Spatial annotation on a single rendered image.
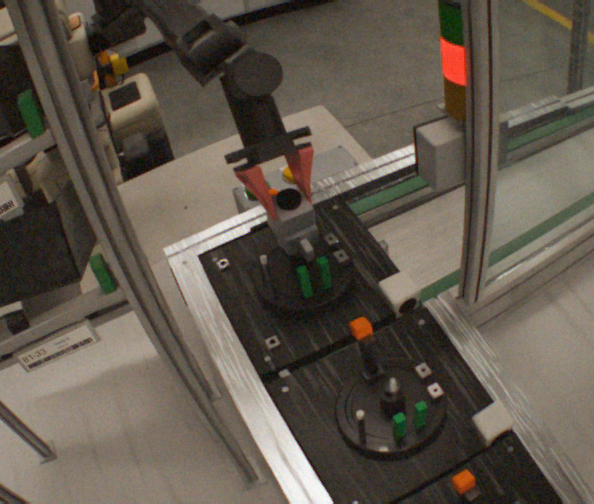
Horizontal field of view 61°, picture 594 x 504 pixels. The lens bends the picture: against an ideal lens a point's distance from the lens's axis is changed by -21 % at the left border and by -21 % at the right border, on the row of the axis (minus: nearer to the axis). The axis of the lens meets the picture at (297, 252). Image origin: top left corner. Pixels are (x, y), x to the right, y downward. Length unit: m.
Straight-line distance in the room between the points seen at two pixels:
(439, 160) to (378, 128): 2.09
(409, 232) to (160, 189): 0.54
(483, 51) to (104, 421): 0.78
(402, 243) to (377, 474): 0.43
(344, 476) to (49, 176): 1.05
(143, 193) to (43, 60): 0.95
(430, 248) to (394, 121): 1.85
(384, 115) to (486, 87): 2.24
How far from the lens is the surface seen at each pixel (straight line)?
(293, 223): 0.77
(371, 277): 0.87
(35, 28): 0.35
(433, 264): 0.96
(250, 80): 0.69
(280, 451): 0.76
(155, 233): 1.19
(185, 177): 1.28
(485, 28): 0.58
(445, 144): 0.66
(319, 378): 0.79
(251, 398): 0.81
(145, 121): 1.74
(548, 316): 0.99
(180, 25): 0.78
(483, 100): 0.62
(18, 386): 1.10
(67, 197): 0.53
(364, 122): 2.80
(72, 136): 0.39
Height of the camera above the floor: 1.64
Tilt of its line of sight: 47 degrees down
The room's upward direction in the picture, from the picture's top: 12 degrees counter-clockwise
